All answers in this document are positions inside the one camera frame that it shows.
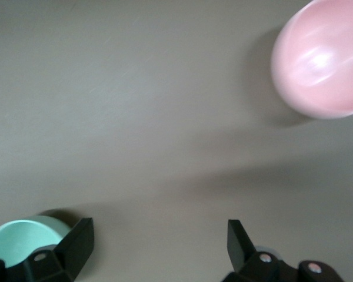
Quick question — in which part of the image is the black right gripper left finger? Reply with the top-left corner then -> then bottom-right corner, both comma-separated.
2,217 -> 95,282

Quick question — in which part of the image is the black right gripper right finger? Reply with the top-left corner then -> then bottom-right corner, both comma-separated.
223,219 -> 342,282

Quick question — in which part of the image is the pale green bowl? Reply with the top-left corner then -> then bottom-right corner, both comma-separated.
0,215 -> 72,265

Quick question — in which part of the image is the pink bowl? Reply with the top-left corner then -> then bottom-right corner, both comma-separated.
269,0 -> 353,120

